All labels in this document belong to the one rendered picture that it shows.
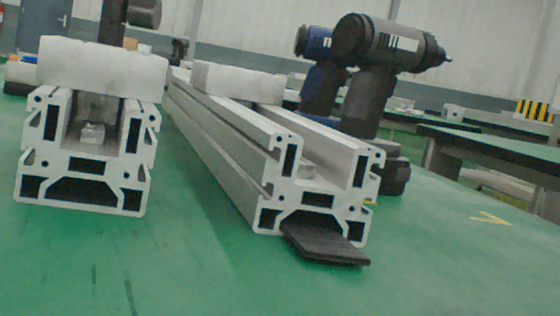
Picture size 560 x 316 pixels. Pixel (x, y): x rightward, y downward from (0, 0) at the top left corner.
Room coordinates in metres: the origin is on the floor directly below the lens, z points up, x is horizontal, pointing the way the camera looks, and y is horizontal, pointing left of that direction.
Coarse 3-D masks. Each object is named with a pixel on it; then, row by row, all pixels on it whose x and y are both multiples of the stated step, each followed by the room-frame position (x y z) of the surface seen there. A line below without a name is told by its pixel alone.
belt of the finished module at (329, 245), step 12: (288, 216) 0.50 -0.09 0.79; (300, 216) 0.51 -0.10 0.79; (312, 216) 0.52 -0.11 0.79; (288, 228) 0.46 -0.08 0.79; (300, 228) 0.47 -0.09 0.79; (312, 228) 0.47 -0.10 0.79; (324, 228) 0.48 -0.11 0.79; (300, 240) 0.43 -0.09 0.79; (312, 240) 0.44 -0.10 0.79; (324, 240) 0.45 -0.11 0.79; (336, 240) 0.45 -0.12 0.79; (312, 252) 0.41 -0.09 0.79; (324, 252) 0.41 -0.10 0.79; (336, 252) 0.42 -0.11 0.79; (348, 252) 0.43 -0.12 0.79; (360, 252) 0.43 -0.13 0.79
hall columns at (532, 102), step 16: (544, 16) 8.25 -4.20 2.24; (544, 32) 8.27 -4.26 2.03; (544, 48) 8.26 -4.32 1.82; (544, 64) 8.00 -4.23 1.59; (528, 80) 8.26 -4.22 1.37; (544, 80) 8.01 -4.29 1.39; (528, 96) 8.27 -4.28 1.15; (544, 96) 8.02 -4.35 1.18; (528, 112) 8.02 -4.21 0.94; (544, 112) 8.00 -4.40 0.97
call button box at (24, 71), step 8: (8, 64) 1.03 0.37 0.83; (16, 64) 1.04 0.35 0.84; (24, 64) 1.04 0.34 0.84; (32, 64) 1.05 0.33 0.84; (8, 72) 1.03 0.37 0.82; (16, 72) 1.04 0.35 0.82; (24, 72) 1.04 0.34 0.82; (32, 72) 1.04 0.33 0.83; (8, 80) 1.04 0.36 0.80; (16, 80) 1.04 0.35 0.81; (24, 80) 1.04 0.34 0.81; (32, 80) 1.04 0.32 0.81; (8, 88) 1.04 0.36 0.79; (16, 88) 1.04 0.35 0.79; (24, 88) 1.04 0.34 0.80; (32, 88) 1.04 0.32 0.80; (24, 96) 1.04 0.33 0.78
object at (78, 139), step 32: (32, 96) 0.43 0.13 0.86; (64, 96) 0.44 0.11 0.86; (32, 128) 0.43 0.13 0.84; (64, 128) 0.46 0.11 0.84; (96, 128) 0.49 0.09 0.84; (128, 128) 0.44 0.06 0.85; (32, 160) 0.45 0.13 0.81; (64, 160) 0.43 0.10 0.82; (96, 160) 0.49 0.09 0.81; (128, 160) 0.44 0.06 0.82; (32, 192) 0.45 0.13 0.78; (64, 192) 0.46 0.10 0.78; (96, 192) 0.48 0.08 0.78; (128, 192) 0.50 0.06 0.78
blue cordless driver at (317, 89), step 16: (304, 32) 1.00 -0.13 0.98; (320, 32) 1.00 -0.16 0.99; (304, 48) 1.00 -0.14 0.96; (320, 48) 0.99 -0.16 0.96; (320, 64) 1.01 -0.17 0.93; (336, 64) 1.00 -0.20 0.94; (352, 64) 1.00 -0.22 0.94; (320, 80) 1.00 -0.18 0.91; (336, 80) 1.01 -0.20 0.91; (304, 96) 1.01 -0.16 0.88; (320, 96) 1.00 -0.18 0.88; (304, 112) 1.01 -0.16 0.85; (320, 112) 1.00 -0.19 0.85; (336, 128) 0.99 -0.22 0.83
